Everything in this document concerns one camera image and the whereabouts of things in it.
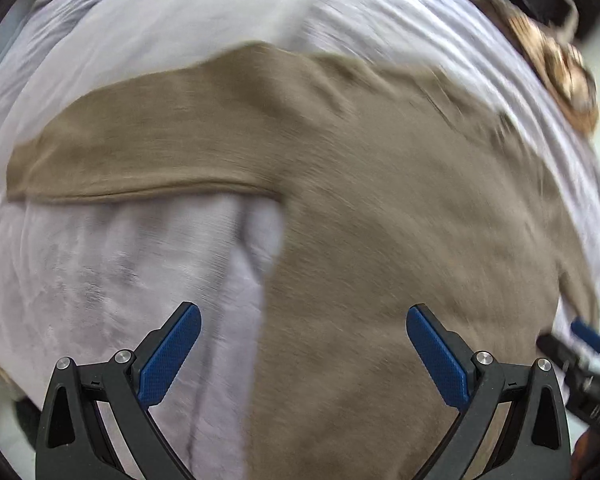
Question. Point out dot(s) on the lavender fleece blanket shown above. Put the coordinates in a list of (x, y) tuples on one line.
[(87, 279)]

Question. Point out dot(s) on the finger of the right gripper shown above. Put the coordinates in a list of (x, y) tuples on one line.
[(587, 334), (564, 358)]

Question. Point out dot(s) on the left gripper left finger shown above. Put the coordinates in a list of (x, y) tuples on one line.
[(73, 442)]

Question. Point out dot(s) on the brown fleece garment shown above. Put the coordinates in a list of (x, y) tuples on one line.
[(399, 187)]

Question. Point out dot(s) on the brown patterned pillow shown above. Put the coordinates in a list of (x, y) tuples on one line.
[(549, 51)]

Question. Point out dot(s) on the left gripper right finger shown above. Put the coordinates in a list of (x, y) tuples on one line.
[(534, 440)]

